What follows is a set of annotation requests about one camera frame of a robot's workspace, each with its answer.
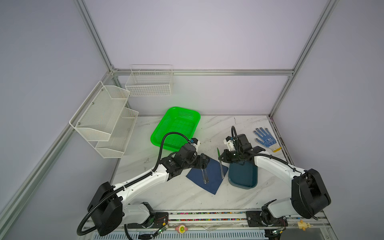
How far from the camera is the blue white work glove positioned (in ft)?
3.39

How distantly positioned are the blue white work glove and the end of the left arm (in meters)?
0.64

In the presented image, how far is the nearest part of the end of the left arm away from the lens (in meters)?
0.57

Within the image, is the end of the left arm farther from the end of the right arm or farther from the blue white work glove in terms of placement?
the blue white work glove
